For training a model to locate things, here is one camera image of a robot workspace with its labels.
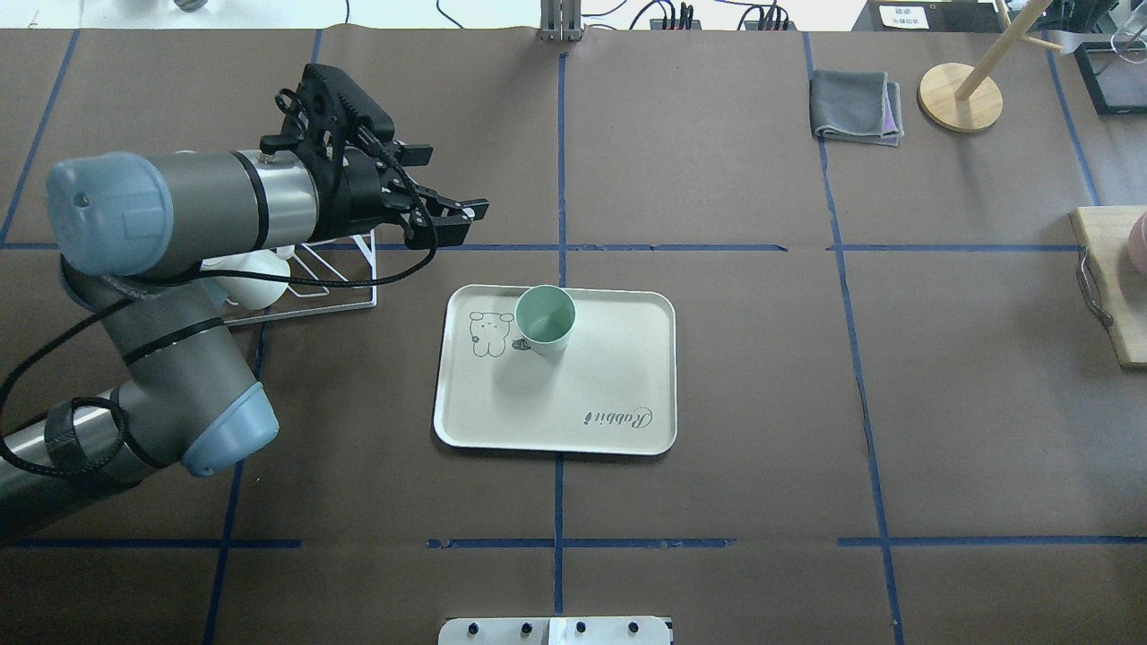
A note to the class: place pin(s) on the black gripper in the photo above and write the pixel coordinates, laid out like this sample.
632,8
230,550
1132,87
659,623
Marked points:
352,195

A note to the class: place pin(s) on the green cup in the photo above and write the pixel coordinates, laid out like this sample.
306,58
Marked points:
546,315

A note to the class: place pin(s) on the cream rabbit tray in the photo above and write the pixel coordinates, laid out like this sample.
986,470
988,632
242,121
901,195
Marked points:
612,391

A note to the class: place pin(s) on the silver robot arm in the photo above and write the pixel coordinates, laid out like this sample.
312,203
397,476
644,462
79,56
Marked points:
142,246

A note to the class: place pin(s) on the white cup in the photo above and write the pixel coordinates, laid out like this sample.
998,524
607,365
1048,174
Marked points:
247,293

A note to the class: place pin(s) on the dark metal glass tray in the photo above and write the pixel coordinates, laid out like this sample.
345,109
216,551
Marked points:
1116,83

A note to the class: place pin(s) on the black power strip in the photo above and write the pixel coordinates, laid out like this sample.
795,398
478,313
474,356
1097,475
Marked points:
722,16

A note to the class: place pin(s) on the grey folded cloth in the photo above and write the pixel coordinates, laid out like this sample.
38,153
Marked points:
855,106

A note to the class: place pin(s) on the black box with label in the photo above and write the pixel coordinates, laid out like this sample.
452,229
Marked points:
933,16

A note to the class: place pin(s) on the wooden mug tree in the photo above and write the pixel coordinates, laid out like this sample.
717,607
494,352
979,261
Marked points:
963,98

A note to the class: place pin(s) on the wooden cutting board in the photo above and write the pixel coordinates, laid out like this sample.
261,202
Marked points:
1113,290

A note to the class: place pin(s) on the pink ice bowl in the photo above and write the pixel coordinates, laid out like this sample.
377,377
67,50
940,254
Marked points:
1136,245

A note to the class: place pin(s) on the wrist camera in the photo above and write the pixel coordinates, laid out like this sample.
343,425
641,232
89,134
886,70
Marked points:
327,112

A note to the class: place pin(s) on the aluminium frame post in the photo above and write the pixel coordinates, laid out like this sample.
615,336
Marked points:
561,21

